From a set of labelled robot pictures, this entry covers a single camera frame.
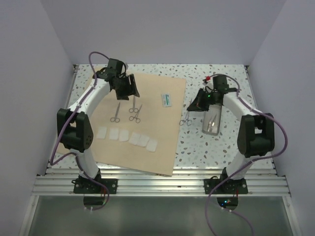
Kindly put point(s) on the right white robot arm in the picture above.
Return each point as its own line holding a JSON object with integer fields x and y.
{"x": 256, "y": 131}

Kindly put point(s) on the green white packet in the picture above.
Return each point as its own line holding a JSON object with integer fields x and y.
{"x": 166, "y": 100}

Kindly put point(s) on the steel curved scissors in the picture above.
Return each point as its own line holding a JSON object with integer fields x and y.
{"x": 185, "y": 120}

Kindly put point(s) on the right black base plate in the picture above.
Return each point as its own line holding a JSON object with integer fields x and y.
{"x": 229, "y": 187}

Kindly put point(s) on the steel tweezers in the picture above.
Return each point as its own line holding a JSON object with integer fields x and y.
{"x": 212, "y": 126}

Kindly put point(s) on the beige cloth mat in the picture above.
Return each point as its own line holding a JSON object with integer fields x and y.
{"x": 157, "y": 122}

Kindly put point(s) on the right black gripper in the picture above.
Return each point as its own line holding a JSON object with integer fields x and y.
{"x": 197, "y": 105}

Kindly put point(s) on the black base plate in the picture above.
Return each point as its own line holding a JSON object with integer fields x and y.
{"x": 97, "y": 185}
{"x": 229, "y": 187}

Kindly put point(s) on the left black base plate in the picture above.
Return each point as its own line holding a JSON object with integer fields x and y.
{"x": 97, "y": 185}

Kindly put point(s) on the steel forceps clamp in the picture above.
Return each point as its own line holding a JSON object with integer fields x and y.
{"x": 135, "y": 117}

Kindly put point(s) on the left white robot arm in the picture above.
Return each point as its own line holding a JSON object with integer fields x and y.
{"x": 73, "y": 124}

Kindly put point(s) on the metal instrument tray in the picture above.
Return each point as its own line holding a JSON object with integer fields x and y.
{"x": 213, "y": 110}

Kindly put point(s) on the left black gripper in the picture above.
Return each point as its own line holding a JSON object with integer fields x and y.
{"x": 124, "y": 95}

